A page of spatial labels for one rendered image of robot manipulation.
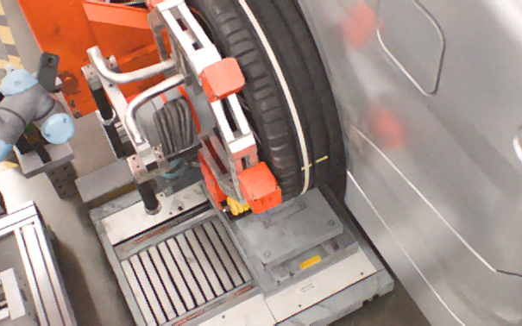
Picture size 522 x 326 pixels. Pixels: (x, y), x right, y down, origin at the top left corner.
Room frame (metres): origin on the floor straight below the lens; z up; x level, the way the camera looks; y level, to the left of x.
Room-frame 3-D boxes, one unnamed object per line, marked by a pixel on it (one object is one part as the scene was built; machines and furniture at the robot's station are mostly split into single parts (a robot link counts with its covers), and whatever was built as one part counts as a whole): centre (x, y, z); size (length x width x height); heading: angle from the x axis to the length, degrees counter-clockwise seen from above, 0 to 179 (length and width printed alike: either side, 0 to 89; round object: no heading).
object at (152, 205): (0.96, 0.29, 0.83); 0.04 x 0.04 x 0.16
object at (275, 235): (1.26, -0.03, 0.32); 0.40 x 0.30 x 0.28; 20
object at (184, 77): (1.07, 0.21, 1.03); 0.19 x 0.18 x 0.11; 110
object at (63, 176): (1.61, 0.77, 0.21); 0.10 x 0.10 x 0.42; 20
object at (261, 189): (0.91, 0.01, 0.85); 0.09 x 0.08 x 0.07; 20
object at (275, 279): (1.26, -0.03, 0.13); 0.50 x 0.36 x 0.10; 20
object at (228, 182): (1.20, 0.13, 0.85); 0.54 x 0.07 x 0.54; 20
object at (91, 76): (1.29, 0.38, 0.93); 0.09 x 0.05 x 0.05; 110
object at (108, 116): (1.28, 0.41, 0.83); 0.04 x 0.04 x 0.16
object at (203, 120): (1.18, 0.19, 0.85); 0.21 x 0.14 x 0.14; 110
